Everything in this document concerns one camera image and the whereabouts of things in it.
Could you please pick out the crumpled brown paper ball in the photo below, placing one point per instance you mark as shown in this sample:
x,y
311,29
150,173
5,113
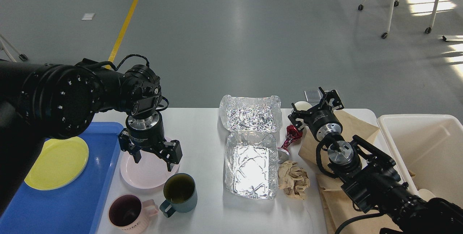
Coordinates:
x,y
293,180

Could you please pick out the white plastic bin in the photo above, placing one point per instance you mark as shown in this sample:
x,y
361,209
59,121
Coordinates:
x,y
428,151

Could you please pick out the brown paper bag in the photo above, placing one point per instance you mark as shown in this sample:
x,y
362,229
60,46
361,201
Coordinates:
x,y
337,206

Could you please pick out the red foil wrapper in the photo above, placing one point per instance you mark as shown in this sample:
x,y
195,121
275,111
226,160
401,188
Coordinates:
x,y
292,135

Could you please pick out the open aluminium foil container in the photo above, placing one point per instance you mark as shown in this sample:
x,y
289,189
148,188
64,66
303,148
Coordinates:
x,y
251,158

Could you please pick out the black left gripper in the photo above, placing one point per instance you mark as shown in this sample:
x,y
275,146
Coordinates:
x,y
148,135

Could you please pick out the white paper cup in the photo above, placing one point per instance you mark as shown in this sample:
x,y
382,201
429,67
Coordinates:
x,y
302,106

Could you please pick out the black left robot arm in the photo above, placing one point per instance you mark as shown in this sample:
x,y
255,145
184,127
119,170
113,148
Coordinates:
x,y
58,101

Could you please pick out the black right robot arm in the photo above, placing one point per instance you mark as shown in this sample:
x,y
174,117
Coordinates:
x,y
368,174

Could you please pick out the pink mug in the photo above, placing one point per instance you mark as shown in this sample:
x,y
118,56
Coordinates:
x,y
131,215

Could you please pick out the yellow plastic plate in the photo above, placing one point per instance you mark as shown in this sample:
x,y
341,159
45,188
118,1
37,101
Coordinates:
x,y
59,163

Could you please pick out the small grey metal plate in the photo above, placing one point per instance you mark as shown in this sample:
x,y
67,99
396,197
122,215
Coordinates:
x,y
316,96

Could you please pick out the teal mug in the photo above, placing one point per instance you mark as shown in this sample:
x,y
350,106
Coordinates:
x,y
180,195

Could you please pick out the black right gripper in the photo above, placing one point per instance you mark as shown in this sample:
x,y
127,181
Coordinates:
x,y
321,122

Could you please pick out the blue plastic tray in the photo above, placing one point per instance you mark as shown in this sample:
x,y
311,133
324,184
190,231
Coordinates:
x,y
77,207

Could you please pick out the pink plastic plate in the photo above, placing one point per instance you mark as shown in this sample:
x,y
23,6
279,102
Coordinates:
x,y
150,172

